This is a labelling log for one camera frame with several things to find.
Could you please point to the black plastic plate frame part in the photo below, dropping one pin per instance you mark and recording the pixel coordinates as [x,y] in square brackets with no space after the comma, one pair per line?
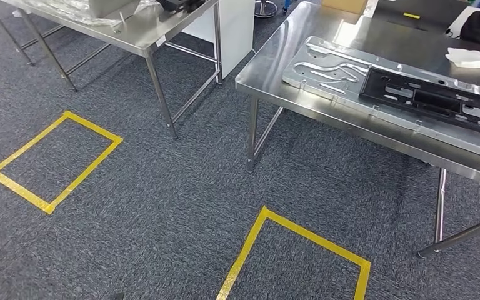
[430,99]

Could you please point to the stainless steel table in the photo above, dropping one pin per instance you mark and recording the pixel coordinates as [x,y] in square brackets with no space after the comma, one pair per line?
[140,37]
[273,54]

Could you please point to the machined aluminium fixture plate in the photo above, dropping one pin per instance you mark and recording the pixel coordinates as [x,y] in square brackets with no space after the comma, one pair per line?
[327,78]

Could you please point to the white panel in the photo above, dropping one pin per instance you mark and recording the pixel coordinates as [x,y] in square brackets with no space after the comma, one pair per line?
[236,33]

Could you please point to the chrome base stanchion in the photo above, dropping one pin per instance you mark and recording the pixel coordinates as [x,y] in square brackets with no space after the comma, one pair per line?
[266,8]

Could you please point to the brown cardboard box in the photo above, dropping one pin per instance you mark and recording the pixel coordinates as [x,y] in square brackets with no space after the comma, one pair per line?
[343,6]

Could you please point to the black robot foot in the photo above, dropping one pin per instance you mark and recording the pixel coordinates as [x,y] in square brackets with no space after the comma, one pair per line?
[119,296]

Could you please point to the clear plastic wrap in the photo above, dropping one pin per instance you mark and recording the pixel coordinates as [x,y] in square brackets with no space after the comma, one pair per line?
[58,10]

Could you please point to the grey laptop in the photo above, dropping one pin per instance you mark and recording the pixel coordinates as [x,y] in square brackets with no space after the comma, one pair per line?
[430,16]

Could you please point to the white crumpled tissue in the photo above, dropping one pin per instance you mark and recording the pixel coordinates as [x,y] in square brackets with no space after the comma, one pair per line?
[467,58]

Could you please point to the stack of black frame parts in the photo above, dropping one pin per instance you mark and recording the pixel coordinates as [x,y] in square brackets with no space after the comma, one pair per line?
[180,5]

